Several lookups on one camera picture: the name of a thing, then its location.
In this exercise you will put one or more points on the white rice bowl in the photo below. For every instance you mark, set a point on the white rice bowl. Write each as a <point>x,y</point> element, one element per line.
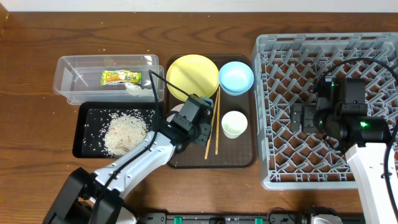
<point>175,110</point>

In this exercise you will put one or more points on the wooden chopstick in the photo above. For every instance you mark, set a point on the wooden chopstick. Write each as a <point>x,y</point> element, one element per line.
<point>212,121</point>
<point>218,121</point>

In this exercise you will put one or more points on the white cup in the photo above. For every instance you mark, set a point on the white cup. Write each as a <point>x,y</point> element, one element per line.
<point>233,124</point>

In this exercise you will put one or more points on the yellow plate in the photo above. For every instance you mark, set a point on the yellow plate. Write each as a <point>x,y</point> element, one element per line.
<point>194,74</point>

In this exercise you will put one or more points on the left wooden chopstick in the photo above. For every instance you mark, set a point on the left wooden chopstick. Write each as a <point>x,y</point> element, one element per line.
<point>212,121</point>

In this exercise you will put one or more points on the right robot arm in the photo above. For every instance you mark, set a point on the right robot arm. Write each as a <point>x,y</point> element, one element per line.
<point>367,152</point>

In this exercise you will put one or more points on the grey dishwasher rack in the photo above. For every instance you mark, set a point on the grey dishwasher rack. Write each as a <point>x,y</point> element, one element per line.
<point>285,68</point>

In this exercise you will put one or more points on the green snack wrapper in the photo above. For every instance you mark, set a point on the green snack wrapper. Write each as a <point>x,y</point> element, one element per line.
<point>120,77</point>

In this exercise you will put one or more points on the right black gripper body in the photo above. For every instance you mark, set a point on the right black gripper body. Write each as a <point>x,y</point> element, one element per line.
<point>330,114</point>

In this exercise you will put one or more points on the pile of rice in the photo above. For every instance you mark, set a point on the pile of rice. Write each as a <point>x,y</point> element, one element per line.
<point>124,134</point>

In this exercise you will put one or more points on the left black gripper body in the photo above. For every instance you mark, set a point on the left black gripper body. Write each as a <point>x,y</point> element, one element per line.
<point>203,134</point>

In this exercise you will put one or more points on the black food waste tray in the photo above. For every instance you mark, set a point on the black food waste tray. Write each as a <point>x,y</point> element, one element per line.
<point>93,123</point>

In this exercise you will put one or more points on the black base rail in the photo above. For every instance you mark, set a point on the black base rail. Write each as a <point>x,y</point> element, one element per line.
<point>162,218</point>

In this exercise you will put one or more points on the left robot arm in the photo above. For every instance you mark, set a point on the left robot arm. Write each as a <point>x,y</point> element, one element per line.
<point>98,197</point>

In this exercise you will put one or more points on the white napkin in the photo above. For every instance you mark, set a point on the white napkin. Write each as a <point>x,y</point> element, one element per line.
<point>136,90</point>

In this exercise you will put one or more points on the light blue bowl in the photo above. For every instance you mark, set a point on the light blue bowl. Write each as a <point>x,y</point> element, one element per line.
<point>236,78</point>

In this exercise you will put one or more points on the brown serving tray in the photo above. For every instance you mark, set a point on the brown serving tray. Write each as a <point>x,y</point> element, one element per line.
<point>224,153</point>

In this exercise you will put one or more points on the clear plastic waste bin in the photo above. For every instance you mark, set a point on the clear plastic waste bin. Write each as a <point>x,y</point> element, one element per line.
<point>78,77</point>

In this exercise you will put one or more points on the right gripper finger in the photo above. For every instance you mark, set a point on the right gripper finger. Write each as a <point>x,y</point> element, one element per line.
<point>295,116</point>
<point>307,118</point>

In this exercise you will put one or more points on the right wooden chopstick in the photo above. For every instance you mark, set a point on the right wooden chopstick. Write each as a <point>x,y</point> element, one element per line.
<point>218,121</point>

